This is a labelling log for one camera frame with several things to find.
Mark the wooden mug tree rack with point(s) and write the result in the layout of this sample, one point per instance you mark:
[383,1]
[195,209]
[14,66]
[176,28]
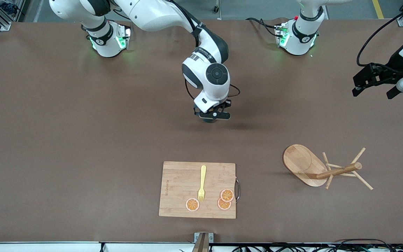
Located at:
[301,162]

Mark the grey metal mounting bracket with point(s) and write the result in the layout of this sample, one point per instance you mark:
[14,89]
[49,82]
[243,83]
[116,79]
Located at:
[211,237]

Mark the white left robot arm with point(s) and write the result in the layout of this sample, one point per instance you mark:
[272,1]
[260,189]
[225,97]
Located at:
[301,35]

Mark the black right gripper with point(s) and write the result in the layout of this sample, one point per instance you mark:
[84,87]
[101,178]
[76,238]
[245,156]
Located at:
[228,105]

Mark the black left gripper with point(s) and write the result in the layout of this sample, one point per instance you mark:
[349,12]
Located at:
[394,65]

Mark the orange slice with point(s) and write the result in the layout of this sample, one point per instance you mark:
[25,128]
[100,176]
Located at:
[192,204]
[227,195]
[222,205]

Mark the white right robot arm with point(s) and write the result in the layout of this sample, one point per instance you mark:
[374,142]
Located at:
[152,14]

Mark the yellow plastic fork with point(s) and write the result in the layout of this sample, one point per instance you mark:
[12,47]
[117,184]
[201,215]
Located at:
[203,175]

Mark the black caster wheel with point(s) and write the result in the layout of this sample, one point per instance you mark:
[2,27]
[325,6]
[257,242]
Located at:
[216,8]

